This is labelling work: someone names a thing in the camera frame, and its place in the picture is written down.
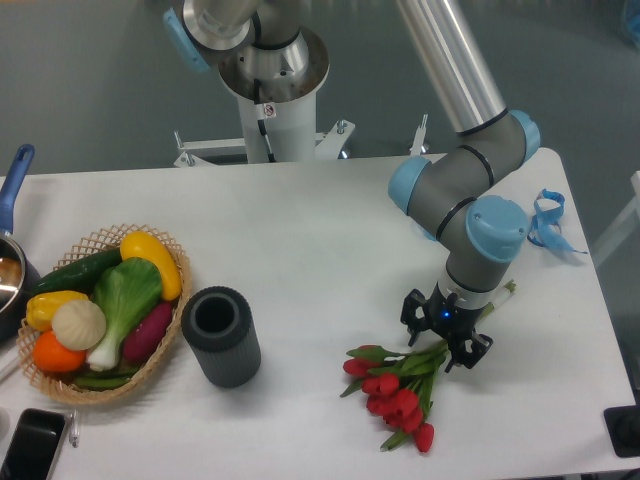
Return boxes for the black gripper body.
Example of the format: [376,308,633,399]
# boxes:
[426,285,483,353]

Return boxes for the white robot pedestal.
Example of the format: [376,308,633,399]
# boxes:
[174,27,355,167]

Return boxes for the white steamed bun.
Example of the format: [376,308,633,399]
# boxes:
[51,300,106,351]

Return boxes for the clear pen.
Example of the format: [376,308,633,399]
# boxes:
[68,409,80,448]

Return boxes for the red tulip bouquet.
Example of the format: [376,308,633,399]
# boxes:
[340,280,517,454]

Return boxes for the yellow bell pepper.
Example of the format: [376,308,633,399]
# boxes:
[25,290,89,332]

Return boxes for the blue handled saucepan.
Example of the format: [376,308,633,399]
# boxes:
[1,144,40,342]

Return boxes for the woven wicker basket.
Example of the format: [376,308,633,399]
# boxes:
[16,224,192,406]

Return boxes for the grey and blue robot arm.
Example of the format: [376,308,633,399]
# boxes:
[163,1,540,368]

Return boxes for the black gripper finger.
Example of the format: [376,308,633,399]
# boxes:
[400,289,431,347]
[445,330,493,373]

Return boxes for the tangled blue ribbon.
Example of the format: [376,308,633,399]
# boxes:
[527,189,587,254]

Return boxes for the green cucumber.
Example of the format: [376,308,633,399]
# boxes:
[32,248,122,295]

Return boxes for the black smartphone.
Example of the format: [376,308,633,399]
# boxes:
[1,408,67,480]

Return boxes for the green pea pods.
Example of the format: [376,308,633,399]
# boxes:
[73,369,138,391]

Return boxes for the orange fruit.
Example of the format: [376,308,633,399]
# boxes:
[32,331,86,373]

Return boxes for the black device at table corner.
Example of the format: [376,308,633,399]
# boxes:
[604,405,639,458]

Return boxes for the dark grey ribbed vase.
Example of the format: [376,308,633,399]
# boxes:
[181,286,262,389]

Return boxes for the purple sweet potato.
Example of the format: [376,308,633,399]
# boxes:
[122,302,172,365]

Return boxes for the green bok choy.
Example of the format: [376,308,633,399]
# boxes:
[87,257,162,372]

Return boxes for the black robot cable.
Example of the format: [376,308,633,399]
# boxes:
[252,78,277,163]

